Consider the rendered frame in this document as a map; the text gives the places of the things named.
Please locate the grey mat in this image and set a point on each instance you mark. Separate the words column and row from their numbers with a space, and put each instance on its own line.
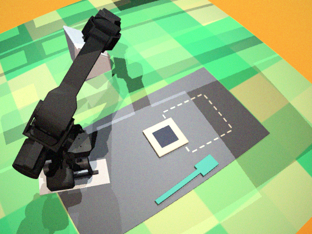
column 138, row 176

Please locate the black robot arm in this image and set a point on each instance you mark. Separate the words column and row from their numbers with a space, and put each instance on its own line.
column 54, row 115

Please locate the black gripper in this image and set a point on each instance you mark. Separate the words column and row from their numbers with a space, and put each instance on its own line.
column 61, row 177

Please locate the cream square tile with dark blue square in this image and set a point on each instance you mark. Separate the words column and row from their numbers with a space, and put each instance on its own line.
column 165, row 137

